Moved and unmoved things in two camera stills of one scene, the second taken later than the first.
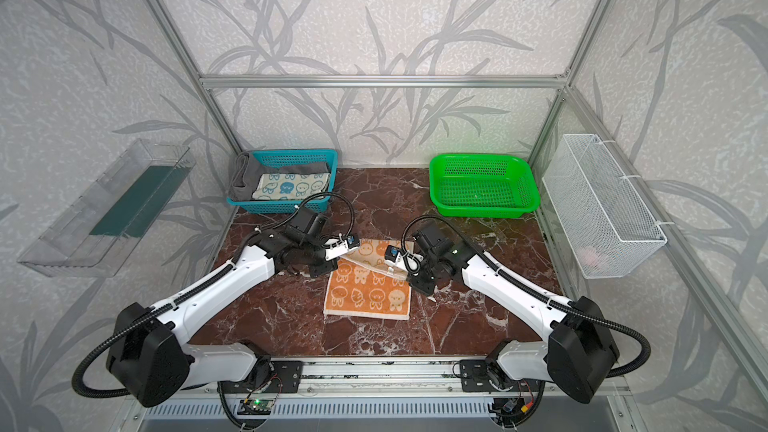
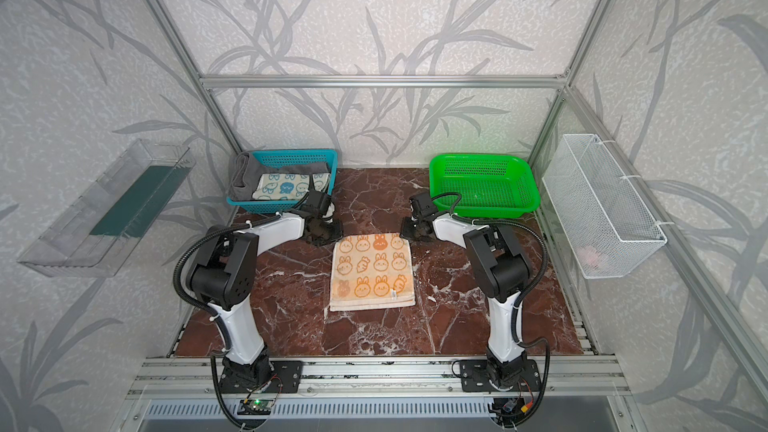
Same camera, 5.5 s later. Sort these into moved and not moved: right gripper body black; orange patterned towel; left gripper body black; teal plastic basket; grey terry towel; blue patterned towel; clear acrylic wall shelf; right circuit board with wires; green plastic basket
Moved: right gripper body black; left gripper body black; orange patterned towel
Not moved: green plastic basket; blue patterned towel; right circuit board with wires; clear acrylic wall shelf; teal plastic basket; grey terry towel
